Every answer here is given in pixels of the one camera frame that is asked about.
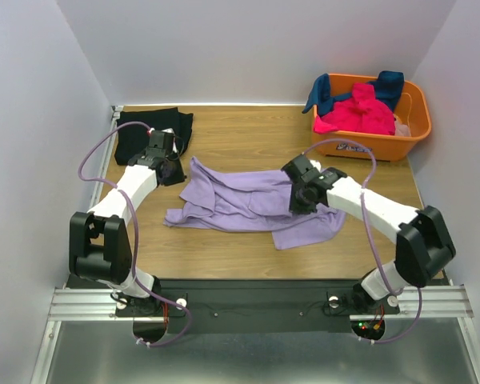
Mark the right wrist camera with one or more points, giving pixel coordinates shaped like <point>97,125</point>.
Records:
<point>306,196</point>

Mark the lavender t shirt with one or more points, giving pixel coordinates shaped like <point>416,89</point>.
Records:
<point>256,201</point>

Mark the pale pink garment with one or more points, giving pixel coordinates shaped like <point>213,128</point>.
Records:
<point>401,129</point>

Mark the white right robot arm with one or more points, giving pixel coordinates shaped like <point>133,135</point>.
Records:
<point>423,245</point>

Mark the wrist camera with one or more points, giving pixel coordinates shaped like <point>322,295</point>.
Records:
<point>306,196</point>
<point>166,169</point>

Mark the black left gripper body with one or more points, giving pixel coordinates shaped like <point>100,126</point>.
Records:
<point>173,157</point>

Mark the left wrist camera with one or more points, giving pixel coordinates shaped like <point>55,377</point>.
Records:
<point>166,169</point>

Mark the aluminium frame rail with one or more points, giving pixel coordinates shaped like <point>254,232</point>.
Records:
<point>95,305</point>

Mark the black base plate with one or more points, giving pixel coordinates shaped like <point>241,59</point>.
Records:
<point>257,307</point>

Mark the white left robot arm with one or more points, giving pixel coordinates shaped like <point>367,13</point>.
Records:
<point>104,240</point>

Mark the orange plastic laundry basket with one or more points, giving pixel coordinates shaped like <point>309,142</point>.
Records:
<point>411,108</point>

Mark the pink t shirt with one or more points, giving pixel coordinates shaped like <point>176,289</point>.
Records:
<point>359,113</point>

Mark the dark blue t shirt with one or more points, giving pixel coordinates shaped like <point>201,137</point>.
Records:
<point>388,87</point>

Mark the folded black t shirt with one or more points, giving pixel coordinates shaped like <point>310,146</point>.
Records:
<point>134,138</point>

